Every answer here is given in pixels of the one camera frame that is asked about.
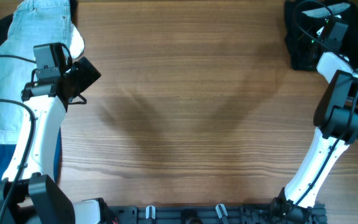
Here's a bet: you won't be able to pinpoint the black shorts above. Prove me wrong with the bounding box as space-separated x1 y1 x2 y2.
284 1 358 71

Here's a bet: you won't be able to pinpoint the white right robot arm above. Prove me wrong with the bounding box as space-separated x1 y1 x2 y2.
270 51 358 223

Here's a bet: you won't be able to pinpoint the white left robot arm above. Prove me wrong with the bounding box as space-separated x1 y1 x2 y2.
0 57 109 223

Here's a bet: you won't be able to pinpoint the white cloth item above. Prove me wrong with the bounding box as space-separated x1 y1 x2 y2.
69 23 85 59

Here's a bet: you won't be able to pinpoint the light blue denim shorts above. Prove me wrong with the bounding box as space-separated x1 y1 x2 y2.
0 0 73 144

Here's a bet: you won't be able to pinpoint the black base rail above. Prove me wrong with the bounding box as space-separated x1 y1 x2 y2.
107 203 328 224

